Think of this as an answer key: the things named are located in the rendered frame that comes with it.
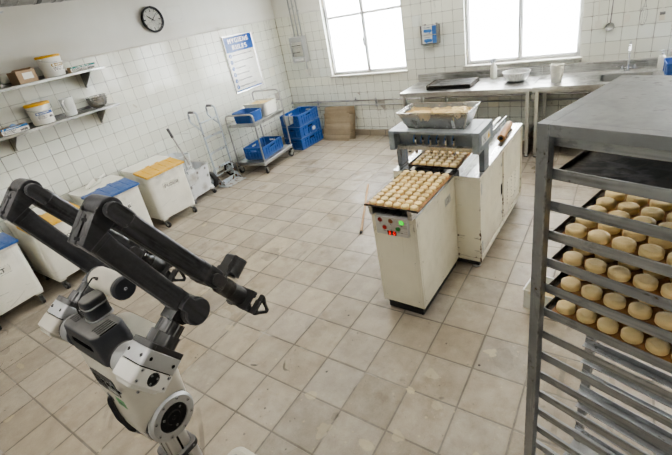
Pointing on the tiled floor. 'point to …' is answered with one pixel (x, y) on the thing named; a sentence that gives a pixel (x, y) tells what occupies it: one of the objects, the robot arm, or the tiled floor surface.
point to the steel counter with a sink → (584, 80)
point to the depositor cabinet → (485, 195)
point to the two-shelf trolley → (258, 137)
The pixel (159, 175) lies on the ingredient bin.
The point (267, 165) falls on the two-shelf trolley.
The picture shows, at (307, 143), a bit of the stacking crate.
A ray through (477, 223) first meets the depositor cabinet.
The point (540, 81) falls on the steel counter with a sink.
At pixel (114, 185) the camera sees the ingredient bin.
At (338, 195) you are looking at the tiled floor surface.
